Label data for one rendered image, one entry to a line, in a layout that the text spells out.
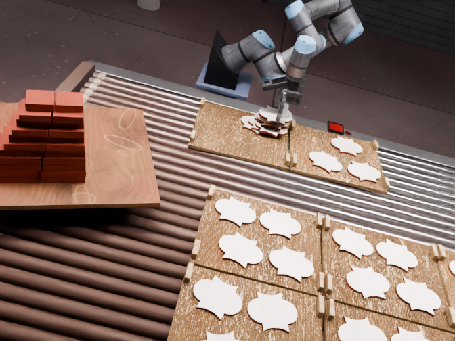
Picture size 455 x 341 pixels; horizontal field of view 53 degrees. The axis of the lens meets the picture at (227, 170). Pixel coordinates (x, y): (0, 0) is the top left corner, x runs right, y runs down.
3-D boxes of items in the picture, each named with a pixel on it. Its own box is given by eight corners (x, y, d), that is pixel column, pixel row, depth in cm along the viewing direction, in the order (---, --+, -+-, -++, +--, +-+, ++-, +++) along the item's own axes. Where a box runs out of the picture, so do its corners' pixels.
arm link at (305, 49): (321, 40, 172) (312, 44, 166) (311, 65, 179) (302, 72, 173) (303, 31, 175) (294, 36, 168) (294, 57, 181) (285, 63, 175)
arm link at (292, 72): (289, 67, 174) (288, 57, 180) (286, 77, 176) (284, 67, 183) (308, 71, 174) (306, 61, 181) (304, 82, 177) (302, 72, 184)
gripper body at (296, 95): (298, 107, 185) (307, 82, 177) (277, 103, 184) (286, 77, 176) (296, 98, 191) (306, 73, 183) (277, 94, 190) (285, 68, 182)
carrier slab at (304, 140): (288, 124, 209) (290, 122, 208) (373, 145, 211) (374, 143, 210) (290, 172, 181) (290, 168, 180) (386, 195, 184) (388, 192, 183)
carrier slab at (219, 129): (200, 103, 206) (200, 100, 205) (286, 124, 208) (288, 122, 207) (187, 147, 179) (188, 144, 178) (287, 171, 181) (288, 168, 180)
